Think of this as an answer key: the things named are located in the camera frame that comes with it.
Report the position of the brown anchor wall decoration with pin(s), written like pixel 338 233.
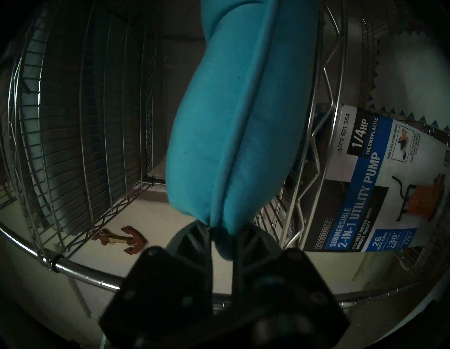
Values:
pixel 132 242

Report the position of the white zigzag-edged sheet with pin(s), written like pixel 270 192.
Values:
pixel 415 77

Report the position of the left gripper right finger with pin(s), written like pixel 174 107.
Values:
pixel 281 299

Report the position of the utility pump cardboard box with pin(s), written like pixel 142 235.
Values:
pixel 351 211

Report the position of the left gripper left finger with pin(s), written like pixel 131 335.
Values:
pixel 165 299

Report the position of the teal tufted seat cushion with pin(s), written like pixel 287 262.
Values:
pixel 228 123

